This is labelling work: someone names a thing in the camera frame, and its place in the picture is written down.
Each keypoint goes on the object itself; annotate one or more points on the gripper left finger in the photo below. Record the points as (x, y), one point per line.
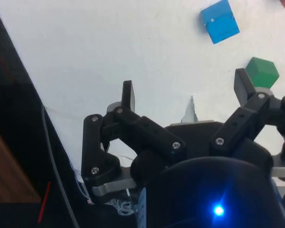
(133, 123)

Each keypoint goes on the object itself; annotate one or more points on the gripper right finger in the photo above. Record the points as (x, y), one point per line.
(247, 116)

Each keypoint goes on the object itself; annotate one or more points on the green cube block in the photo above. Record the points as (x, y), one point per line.
(263, 73)

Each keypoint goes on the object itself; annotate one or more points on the blue cube block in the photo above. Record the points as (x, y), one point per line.
(219, 22)

